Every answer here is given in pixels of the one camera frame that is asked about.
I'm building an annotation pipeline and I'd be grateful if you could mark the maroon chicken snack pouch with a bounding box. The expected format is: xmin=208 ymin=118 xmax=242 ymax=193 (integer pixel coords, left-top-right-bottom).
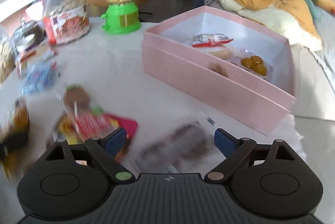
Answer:
xmin=46 ymin=112 xmax=139 ymax=162

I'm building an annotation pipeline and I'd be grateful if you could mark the white printed snack packet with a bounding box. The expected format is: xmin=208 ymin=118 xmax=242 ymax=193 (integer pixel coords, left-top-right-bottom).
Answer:
xmin=126 ymin=116 xmax=217 ymax=175

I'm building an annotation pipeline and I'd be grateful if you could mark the egg yolk pastry pack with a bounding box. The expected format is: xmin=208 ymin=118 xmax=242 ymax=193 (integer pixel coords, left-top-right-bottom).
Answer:
xmin=231 ymin=49 xmax=273 ymax=82

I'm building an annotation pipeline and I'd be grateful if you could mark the blue candy bag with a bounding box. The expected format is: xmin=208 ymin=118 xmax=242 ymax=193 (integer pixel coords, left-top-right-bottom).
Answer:
xmin=22 ymin=62 xmax=60 ymax=96

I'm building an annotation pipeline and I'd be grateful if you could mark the round bread packet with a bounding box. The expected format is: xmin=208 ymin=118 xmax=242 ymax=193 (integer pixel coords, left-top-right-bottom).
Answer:
xmin=208 ymin=46 xmax=232 ymax=60

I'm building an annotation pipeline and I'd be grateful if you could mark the clear red-edged snack packet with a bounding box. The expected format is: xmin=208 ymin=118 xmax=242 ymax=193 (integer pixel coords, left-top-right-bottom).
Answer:
xmin=191 ymin=34 xmax=233 ymax=48

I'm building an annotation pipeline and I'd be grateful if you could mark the rice cracker packet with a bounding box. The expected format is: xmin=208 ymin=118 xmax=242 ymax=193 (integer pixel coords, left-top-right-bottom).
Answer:
xmin=14 ymin=44 xmax=57 ymax=77

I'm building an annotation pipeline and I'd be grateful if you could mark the white table cloth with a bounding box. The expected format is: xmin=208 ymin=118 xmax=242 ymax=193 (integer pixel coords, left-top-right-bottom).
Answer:
xmin=0 ymin=15 xmax=307 ymax=224

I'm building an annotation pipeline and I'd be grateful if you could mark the pink cardboard box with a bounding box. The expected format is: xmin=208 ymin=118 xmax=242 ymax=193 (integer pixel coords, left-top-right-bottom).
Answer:
xmin=142 ymin=6 xmax=295 ymax=135

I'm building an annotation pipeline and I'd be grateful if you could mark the yellow snack packet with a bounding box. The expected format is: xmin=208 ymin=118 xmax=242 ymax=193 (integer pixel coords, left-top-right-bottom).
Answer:
xmin=1 ymin=97 xmax=30 ymax=178

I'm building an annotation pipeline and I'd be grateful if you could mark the small glass lidded jar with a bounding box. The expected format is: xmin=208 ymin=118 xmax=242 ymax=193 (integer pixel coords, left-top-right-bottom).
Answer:
xmin=11 ymin=17 xmax=45 ymax=54

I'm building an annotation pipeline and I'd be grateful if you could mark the large peanut jar red label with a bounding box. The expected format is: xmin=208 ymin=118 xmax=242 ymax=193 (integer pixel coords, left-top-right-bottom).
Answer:
xmin=43 ymin=0 xmax=90 ymax=46

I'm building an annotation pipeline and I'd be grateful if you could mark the green gumball candy dispenser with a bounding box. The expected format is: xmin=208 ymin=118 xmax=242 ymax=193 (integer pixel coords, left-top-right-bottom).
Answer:
xmin=101 ymin=0 xmax=141 ymax=34

